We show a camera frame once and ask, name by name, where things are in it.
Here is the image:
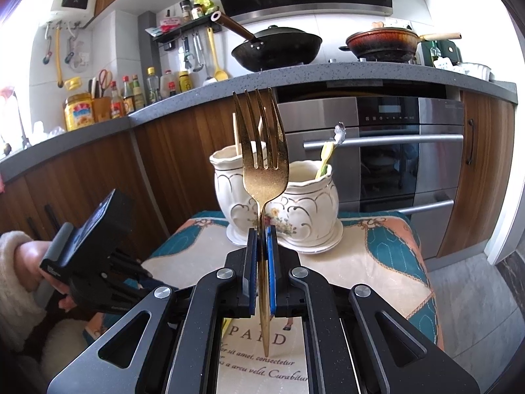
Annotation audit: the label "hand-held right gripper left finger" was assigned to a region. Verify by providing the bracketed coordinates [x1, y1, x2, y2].
[47, 228, 258, 394]

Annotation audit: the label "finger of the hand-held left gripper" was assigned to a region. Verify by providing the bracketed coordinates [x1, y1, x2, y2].
[104, 276, 180, 310]
[107, 250, 153, 283]

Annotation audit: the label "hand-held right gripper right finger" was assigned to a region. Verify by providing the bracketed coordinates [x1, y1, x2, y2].
[266, 226, 480, 394]

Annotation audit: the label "white floral ceramic utensil holder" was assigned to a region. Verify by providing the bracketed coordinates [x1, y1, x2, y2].
[209, 142, 340, 241]

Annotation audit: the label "gold fork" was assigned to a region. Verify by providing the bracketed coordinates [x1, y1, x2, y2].
[232, 87, 286, 358]

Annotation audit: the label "yellow spoon with green handle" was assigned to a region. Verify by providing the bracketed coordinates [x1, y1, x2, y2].
[315, 142, 335, 180]

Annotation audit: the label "person's left forearm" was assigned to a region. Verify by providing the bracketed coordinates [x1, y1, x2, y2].
[0, 232, 47, 342]

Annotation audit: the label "hanging metal utensils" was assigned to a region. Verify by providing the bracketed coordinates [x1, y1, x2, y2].
[180, 35, 206, 73]

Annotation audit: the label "person's left hand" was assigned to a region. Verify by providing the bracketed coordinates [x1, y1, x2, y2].
[16, 240, 79, 312]

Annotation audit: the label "printed quilted cloth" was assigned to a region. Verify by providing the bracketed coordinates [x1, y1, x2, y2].
[84, 209, 446, 394]

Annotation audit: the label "white fluffy clothing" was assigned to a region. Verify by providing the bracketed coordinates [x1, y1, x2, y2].
[25, 318, 101, 383]

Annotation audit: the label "wooden base cabinet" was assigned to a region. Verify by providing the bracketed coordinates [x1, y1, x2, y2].
[0, 98, 280, 263]

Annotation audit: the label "large yellow jar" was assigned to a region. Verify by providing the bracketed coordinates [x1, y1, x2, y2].
[63, 77, 96, 132]

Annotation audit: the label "wooden knife block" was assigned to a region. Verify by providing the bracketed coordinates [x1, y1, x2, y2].
[91, 96, 112, 123]

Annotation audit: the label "red label sauce bottle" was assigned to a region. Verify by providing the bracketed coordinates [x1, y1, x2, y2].
[110, 81, 126, 119]

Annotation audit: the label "dark sauce bottle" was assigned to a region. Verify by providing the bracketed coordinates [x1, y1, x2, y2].
[122, 76, 136, 113]

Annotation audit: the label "green label sauce bottle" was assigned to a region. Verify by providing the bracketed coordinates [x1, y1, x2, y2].
[131, 75, 147, 109]

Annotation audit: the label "clear oil bottle yellow cap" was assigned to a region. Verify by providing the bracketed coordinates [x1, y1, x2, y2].
[146, 67, 161, 105]

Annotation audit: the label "stainless steel built-in oven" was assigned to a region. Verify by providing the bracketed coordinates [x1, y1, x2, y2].
[275, 95, 464, 259]

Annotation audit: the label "white plastic jug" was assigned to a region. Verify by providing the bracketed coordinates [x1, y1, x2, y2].
[160, 70, 178, 99]

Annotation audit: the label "grey kitchen countertop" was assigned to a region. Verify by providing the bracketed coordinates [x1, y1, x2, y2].
[0, 61, 518, 181]

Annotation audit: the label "yellow spatula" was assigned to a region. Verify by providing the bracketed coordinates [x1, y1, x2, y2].
[205, 27, 229, 82]

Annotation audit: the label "brown frying pan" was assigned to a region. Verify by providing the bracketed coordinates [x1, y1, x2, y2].
[338, 27, 462, 63]

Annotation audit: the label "green kitchen appliance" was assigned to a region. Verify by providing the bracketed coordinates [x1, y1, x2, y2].
[422, 39, 463, 68]

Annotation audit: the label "white fluted bowl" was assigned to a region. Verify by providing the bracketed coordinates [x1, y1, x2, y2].
[457, 62, 493, 82]

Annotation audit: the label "red handled scissors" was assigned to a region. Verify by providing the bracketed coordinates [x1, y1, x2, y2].
[97, 69, 114, 98]

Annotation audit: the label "black wall shelf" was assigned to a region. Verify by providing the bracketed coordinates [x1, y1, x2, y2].
[150, 18, 222, 50]

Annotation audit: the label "black wok with wooden handle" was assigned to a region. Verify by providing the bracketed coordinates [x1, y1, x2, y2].
[211, 11, 323, 72]

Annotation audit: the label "wooden cabinet door with handle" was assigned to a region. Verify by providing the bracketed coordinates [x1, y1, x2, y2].
[437, 90, 515, 259]

